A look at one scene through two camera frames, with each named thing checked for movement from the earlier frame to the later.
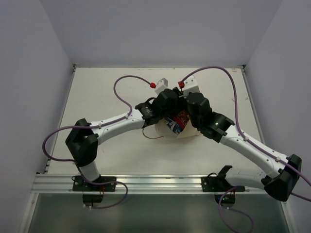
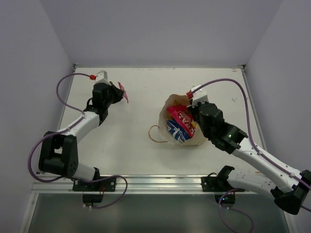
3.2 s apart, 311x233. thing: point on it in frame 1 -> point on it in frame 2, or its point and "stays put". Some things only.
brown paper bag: x=162 y=127 -> x=198 y=138
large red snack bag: x=182 y=119 stays put
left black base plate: x=80 y=184 stays put
